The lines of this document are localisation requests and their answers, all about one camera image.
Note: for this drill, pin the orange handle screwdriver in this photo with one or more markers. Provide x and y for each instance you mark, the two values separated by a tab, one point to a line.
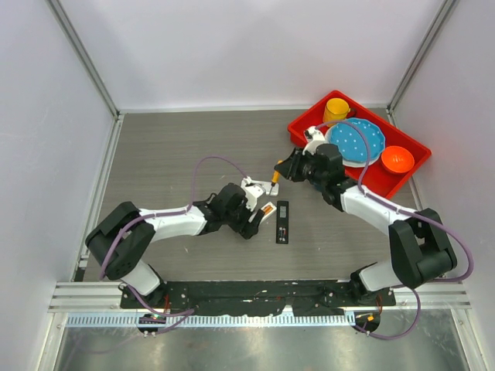
274	179

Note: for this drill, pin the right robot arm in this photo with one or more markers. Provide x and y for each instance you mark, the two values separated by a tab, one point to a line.
420	250

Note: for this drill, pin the black remote control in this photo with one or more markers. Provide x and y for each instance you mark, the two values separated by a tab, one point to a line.
282	225

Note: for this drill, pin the orange bowl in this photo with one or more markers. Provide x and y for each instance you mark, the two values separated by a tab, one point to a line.
397	160

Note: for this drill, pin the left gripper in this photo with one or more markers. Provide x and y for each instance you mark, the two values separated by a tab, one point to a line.
247	229

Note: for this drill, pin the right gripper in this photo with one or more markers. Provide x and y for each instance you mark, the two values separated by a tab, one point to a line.
290	167

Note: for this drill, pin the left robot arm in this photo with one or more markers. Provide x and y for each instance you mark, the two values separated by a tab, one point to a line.
118	243

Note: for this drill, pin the yellow cup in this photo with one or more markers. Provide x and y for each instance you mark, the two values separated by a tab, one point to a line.
337	109

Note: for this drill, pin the white remote with orange batteries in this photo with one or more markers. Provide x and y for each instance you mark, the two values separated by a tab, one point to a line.
268	209

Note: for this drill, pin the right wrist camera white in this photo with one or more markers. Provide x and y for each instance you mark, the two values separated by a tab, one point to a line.
314	138

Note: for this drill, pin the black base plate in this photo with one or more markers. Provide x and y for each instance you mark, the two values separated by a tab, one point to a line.
256	298

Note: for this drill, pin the white grey plate underneath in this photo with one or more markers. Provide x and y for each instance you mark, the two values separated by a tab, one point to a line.
345	162

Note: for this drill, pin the blue polka dot plate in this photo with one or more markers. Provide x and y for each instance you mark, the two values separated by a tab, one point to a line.
352	146

